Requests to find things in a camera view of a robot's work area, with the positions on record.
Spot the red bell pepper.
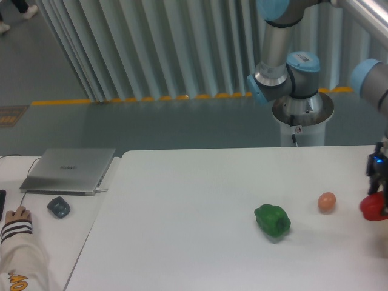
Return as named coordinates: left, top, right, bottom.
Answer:
left=360, top=191, right=387, bottom=221

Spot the black pedestal cable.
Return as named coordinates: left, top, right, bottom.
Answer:
left=289, top=113, right=299, bottom=148

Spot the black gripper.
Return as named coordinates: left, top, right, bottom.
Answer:
left=367, top=142, right=388, bottom=215

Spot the black phone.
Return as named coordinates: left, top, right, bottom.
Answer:
left=0, top=189, right=7, bottom=221

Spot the grey mouse cable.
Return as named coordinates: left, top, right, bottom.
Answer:
left=0, top=153, right=42, bottom=208

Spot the cream sleeved forearm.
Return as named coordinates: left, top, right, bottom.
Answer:
left=1, top=219, right=49, bottom=290

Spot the person's hand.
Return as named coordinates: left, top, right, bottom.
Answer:
left=5, top=206, right=32, bottom=224

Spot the green bell pepper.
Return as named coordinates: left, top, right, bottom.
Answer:
left=254, top=204, right=291, bottom=238

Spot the brown egg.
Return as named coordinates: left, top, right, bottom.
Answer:
left=317, top=192, right=336, bottom=213

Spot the white folding partition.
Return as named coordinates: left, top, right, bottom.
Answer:
left=38, top=1, right=387, bottom=102

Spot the silver closed laptop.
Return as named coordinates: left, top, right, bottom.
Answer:
left=19, top=148, right=115, bottom=196

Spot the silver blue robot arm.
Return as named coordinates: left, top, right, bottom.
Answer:
left=247, top=1, right=387, bottom=221

